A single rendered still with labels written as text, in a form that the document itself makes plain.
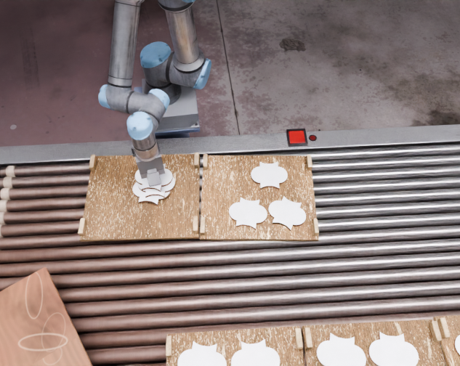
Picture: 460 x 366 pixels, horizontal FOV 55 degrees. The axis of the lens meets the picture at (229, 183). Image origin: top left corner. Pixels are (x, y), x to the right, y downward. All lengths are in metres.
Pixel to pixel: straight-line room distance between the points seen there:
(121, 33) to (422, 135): 1.21
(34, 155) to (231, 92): 1.67
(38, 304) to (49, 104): 2.08
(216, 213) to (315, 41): 2.27
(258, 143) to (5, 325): 1.06
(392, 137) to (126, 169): 1.05
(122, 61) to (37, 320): 0.81
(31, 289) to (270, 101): 2.14
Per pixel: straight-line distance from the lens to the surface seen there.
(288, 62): 3.42
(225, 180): 1.65
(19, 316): 1.48
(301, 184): 1.66
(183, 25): 1.50
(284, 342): 1.45
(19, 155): 1.92
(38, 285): 1.49
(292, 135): 1.80
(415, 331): 1.55
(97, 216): 1.65
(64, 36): 3.81
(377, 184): 1.75
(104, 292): 1.55
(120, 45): 1.46
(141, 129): 1.36
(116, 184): 1.69
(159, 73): 1.72
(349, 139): 1.85
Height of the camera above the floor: 2.35
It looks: 59 degrees down
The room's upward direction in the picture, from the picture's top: straight up
